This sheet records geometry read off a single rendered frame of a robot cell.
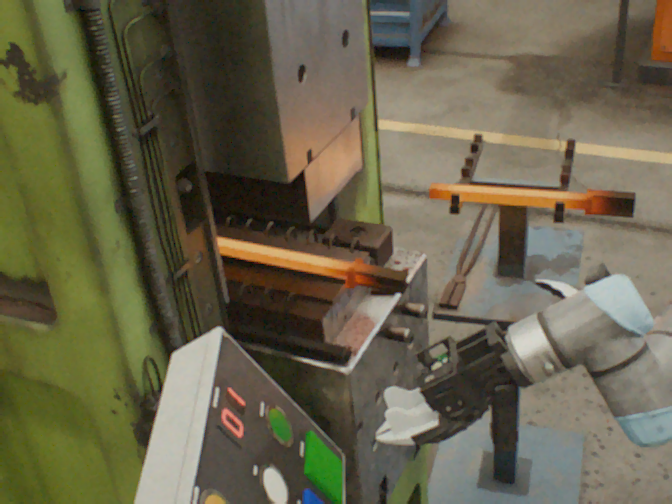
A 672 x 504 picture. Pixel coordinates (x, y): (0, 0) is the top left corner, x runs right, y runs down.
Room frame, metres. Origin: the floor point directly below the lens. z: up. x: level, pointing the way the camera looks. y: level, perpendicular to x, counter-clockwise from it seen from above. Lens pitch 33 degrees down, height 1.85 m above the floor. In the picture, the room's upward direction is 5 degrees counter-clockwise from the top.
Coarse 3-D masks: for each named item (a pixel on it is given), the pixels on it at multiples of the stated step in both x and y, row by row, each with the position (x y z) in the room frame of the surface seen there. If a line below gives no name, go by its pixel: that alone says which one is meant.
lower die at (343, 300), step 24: (240, 240) 1.40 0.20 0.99; (264, 240) 1.39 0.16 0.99; (240, 264) 1.32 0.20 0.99; (264, 264) 1.30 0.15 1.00; (264, 288) 1.24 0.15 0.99; (288, 288) 1.23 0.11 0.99; (312, 288) 1.22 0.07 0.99; (336, 288) 1.21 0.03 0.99; (360, 288) 1.27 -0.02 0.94; (240, 312) 1.21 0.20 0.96; (312, 312) 1.16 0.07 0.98; (336, 312) 1.18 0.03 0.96; (312, 336) 1.15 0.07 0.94
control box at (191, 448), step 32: (192, 352) 0.83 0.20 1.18; (224, 352) 0.82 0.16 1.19; (192, 384) 0.77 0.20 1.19; (224, 384) 0.77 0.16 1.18; (256, 384) 0.82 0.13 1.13; (160, 416) 0.74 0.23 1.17; (192, 416) 0.71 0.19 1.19; (256, 416) 0.77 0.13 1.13; (288, 416) 0.82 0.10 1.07; (160, 448) 0.68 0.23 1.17; (192, 448) 0.65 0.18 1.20; (224, 448) 0.68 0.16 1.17; (256, 448) 0.72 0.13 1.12; (288, 448) 0.77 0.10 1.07; (160, 480) 0.63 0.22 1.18; (192, 480) 0.61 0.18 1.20; (224, 480) 0.64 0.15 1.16; (256, 480) 0.68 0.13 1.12; (288, 480) 0.72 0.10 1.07
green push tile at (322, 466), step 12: (312, 432) 0.82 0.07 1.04; (312, 444) 0.80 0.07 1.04; (324, 444) 0.82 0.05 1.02; (312, 456) 0.78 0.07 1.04; (324, 456) 0.80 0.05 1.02; (336, 456) 0.82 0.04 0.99; (312, 468) 0.76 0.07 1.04; (324, 468) 0.78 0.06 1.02; (336, 468) 0.80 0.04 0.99; (312, 480) 0.75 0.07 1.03; (324, 480) 0.76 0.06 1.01; (336, 480) 0.78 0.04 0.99; (324, 492) 0.75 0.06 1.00; (336, 492) 0.76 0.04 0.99
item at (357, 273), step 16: (224, 240) 1.38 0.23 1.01; (256, 256) 1.32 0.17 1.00; (272, 256) 1.31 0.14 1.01; (288, 256) 1.30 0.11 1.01; (304, 256) 1.30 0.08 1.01; (336, 272) 1.25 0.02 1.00; (352, 272) 1.22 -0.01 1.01; (368, 272) 1.22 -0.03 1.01; (384, 272) 1.22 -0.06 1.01; (400, 272) 1.21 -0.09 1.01; (384, 288) 1.20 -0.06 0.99; (400, 288) 1.20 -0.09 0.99
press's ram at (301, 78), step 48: (192, 0) 1.14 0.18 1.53; (240, 0) 1.11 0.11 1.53; (288, 0) 1.15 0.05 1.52; (336, 0) 1.27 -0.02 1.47; (192, 48) 1.15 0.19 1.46; (240, 48) 1.12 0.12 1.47; (288, 48) 1.13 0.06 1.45; (336, 48) 1.26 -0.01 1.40; (192, 96) 1.16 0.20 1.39; (240, 96) 1.12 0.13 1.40; (288, 96) 1.12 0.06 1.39; (336, 96) 1.25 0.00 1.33; (240, 144) 1.13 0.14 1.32; (288, 144) 1.10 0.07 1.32
